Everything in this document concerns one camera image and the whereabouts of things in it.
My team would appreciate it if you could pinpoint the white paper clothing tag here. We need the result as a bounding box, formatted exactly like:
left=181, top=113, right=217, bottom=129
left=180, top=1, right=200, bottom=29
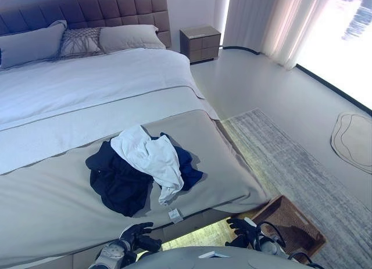
left=168, top=208, right=184, bottom=223

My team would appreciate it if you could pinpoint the white garment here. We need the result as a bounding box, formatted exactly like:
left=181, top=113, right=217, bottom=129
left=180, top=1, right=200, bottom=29
left=110, top=125, right=185, bottom=207

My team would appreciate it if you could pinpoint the small cream round rug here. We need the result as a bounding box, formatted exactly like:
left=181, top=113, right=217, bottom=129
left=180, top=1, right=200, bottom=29
left=330, top=111, right=372, bottom=174

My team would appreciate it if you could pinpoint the beige bed throw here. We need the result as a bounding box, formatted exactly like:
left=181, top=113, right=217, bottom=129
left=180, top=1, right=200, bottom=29
left=0, top=109, right=270, bottom=267

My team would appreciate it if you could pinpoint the patterned grey cushion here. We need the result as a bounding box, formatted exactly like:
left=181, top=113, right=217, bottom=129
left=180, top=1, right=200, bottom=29
left=59, top=27, right=105, bottom=59

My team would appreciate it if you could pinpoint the long grey striped rug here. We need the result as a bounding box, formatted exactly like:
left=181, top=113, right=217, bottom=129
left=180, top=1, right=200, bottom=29
left=162, top=107, right=372, bottom=269

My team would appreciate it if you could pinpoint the black garment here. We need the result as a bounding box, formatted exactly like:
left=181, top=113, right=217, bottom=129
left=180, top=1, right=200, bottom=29
left=85, top=140, right=155, bottom=218

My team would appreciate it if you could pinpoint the brown woven basket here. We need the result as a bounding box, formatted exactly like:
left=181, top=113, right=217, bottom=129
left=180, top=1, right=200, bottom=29
left=232, top=195, right=327, bottom=266

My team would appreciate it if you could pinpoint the brown wooden nightstand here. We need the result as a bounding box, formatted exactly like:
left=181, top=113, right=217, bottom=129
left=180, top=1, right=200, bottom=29
left=179, top=25, right=222, bottom=64

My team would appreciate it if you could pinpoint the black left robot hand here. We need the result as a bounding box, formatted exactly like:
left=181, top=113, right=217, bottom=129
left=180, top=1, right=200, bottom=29
left=118, top=221, right=163, bottom=254

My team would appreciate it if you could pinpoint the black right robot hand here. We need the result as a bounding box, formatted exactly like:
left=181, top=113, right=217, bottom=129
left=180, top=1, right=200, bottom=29
left=225, top=217, right=259, bottom=249

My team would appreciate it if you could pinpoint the white duvet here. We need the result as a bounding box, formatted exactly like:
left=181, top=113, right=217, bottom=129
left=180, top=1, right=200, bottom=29
left=0, top=47, right=223, bottom=177

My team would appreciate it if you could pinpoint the large grey pillow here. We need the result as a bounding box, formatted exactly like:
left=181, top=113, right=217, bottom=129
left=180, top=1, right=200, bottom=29
left=0, top=20, right=68, bottom=70

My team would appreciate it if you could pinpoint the beige pillow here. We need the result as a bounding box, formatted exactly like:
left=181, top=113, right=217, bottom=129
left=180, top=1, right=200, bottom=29
left=98, top=24, right=166, bottom=54

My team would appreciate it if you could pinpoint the navy blue garment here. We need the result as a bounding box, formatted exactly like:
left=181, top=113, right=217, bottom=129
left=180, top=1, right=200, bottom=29
left=151, top=132, right=204, bottom=192

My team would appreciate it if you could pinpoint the sheer white curtain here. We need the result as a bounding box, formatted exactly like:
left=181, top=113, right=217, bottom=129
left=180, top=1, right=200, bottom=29
left=222, top=0, right=332, bottom=71

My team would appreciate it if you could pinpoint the bright window pane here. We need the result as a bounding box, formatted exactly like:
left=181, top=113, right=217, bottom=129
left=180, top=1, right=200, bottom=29
left=296, top=0, right=372, bottom=109

